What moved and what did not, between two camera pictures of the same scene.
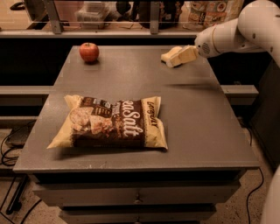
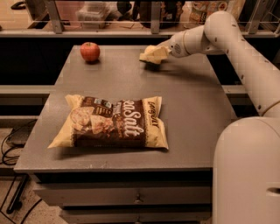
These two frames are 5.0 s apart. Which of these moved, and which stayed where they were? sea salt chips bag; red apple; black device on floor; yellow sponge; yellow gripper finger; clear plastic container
Moved: yellow gripper finger; yellow sponge
Stayed: clear plastic container; black device on floor; red apple; sea salt chips bag
